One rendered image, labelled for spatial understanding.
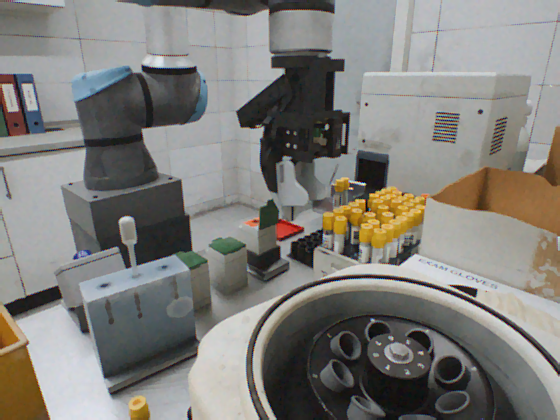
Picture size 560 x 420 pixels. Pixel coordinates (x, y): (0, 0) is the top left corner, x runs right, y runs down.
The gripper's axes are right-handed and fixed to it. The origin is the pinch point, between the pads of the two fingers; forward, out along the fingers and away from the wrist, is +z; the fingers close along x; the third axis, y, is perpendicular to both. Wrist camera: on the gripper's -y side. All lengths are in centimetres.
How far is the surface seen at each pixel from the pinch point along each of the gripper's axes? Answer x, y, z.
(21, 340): -32.4, 3.1, 1.3
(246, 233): -2.1, -6.8, 5.0
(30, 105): 6, -199, -4
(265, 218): -0.9, -3.6, 1.9
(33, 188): -6, -168, 33
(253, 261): -2.5, -4.8, 9.0
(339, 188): 17.8, -4.1, 1.4
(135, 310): -23.1, 1.7, 3.9
